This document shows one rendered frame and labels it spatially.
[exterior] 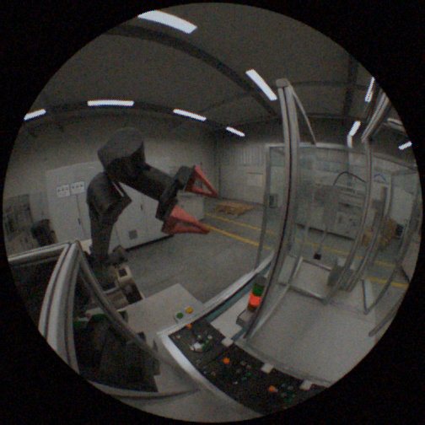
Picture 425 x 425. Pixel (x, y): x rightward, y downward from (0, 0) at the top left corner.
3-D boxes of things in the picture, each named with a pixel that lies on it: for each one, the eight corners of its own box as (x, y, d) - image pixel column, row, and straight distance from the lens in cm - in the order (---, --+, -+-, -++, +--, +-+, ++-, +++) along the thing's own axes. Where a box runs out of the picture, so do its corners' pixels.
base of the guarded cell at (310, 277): (235, 316, 200) (244, 271, 133) (262, 288, 239) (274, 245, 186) (324, 361, 215) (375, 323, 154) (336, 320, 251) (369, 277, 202)
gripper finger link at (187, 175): (226, 180, 30) (188, 160, 29) (222, 202, 24) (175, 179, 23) (212, 198, 34) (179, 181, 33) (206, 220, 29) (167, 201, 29)
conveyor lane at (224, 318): (173, 342, 93) (169, 337, 84) (256, 281, 125) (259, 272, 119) (204, 377, 87) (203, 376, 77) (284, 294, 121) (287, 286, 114)
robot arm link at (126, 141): (93, 190, 32) (113, 220, 28) (63, 164, 24) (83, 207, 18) (134, 155, 33) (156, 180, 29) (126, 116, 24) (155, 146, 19)
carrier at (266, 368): (198, 372, 78) (196, 369, 66) (234, 345, 82) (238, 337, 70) (237, 401, 79) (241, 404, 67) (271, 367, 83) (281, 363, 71)
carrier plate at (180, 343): (169, 337, 85) (168, 336, 83) (203, 318, 88) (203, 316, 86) (196, 369, 78) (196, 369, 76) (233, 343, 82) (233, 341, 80)
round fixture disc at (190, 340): (181, 339, 81) (180, 337, 79) (201, 326, 83) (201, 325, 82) (197, 357, 77) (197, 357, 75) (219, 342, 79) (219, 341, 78)
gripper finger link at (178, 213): (222, 202, 24) (175, 178, 24) (216, 235, 20) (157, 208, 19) (206, 219, 29) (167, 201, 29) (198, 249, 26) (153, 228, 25)
